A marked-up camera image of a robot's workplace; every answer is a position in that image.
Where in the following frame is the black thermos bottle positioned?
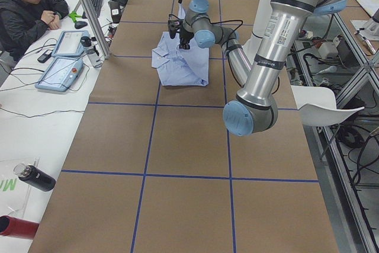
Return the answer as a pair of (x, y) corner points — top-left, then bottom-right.
(14, 164), (56, 192)

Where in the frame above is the near blue teach pendant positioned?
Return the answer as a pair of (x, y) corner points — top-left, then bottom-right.
(34, 57), (83, 92)

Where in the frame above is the brown paper table cover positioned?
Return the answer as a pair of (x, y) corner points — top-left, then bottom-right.
(30, 0), (338, 252)

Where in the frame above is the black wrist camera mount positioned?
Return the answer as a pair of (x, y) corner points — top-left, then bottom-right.
(168, 14), (183, 39)

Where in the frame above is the blue teach pendant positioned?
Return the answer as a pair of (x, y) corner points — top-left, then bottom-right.
(34, 57), (83, 92)
(52, 30), (89, 57)

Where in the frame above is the light blue striped shirt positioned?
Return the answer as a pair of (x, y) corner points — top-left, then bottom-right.
(152, 31), (209, 87)

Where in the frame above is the black computer mouse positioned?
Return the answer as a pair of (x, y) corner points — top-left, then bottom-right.
(74, 21), (88, 30)

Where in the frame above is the person in black jacket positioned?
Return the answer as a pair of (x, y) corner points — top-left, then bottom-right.
(1, 0), (69, 62)

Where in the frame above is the clear water bottle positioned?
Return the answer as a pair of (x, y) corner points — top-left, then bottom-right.
(80, 36), (102, 68)

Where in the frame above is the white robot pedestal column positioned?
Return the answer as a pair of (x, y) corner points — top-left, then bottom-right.
(243, 0), (272, 53)

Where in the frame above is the black smartphone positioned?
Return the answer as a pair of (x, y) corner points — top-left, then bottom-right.
(37, 50), (52, 63)

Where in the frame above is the white plastic chair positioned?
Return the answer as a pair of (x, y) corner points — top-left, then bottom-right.
(291, 85), (364, 127)

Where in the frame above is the grey aluminium frame post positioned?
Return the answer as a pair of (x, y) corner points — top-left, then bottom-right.
(80, 0), (110, 59)

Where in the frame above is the red cylinder bottle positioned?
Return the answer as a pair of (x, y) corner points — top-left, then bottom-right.
(1, 216), (39, 239)

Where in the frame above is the far blue teach pendant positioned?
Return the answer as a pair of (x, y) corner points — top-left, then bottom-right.
(52, 30), (89, 57)

